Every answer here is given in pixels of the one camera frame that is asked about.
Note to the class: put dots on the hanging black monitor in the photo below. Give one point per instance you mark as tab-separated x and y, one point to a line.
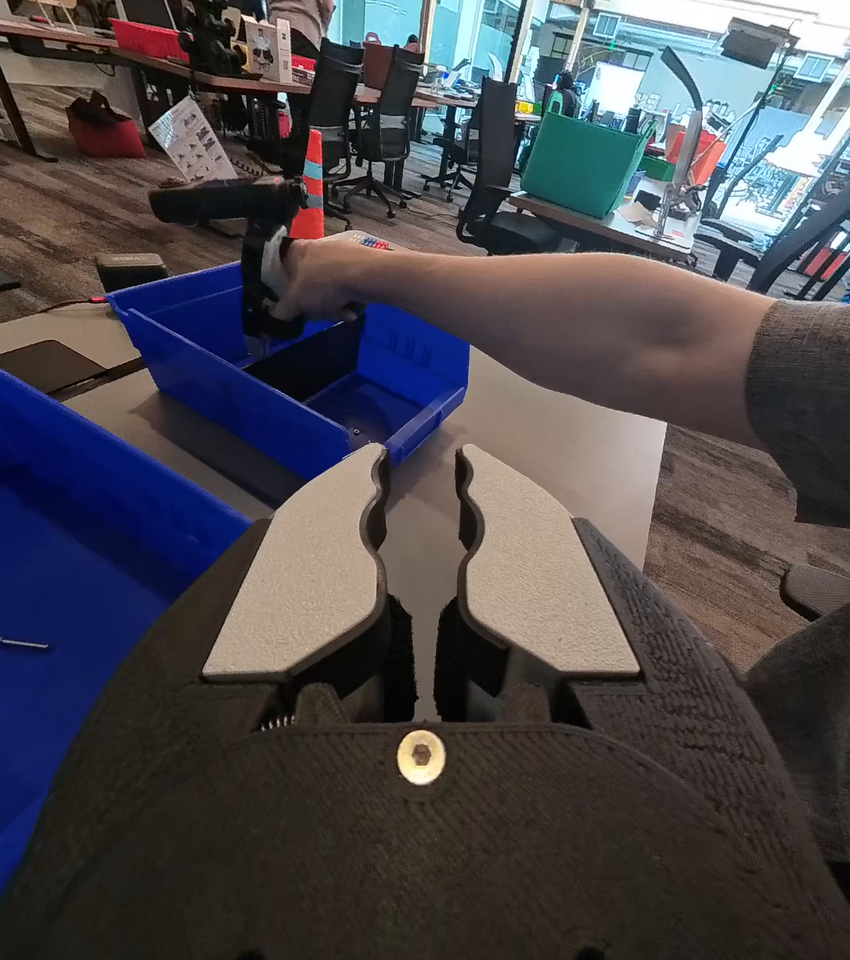
755	45

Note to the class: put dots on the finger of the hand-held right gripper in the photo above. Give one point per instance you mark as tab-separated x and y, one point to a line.
260	347

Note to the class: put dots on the black plastic tray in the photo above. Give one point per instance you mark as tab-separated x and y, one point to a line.
372	244

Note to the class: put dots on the red plastic bin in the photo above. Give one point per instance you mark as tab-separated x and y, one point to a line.
147	39

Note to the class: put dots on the black bin divider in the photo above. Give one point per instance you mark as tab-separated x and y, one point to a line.
305	367

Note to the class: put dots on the blue divided plastic bin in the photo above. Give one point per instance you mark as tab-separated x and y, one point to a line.
184	352

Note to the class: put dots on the white product box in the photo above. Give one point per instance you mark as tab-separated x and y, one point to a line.
267	49

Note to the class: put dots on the red basket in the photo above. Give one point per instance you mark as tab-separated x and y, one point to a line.
702	154

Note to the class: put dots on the long metal bolt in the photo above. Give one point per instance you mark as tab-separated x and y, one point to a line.
22	643

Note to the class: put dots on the coloured plastic blocks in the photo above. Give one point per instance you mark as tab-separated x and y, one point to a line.
374	242

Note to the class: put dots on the silver gooseneck desk lamp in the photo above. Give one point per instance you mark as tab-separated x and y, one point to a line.
687	135

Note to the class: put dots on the person's right hand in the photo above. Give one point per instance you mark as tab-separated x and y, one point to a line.
320	277

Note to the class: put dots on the blue labelled plastic bin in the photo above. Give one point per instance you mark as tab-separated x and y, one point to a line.
57	540

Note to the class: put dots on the black robot toy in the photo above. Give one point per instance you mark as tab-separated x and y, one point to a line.
211	37

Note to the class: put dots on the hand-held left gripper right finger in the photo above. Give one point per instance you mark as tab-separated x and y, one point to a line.
545	592

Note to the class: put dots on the green fabric bin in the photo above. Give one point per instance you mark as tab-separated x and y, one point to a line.
582	161

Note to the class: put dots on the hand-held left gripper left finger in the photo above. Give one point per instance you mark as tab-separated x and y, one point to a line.
297	592

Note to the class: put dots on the orange blue-striped traffic cone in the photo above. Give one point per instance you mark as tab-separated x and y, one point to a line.
310	195

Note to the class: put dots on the black smartphone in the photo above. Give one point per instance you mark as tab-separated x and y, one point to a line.
46	366

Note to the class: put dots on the person's right forearm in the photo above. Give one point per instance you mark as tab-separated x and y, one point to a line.
582	330

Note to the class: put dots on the white instruction sheet sign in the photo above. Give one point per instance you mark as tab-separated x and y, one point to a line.
192	142

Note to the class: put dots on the red bag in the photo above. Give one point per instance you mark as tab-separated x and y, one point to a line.
106	131

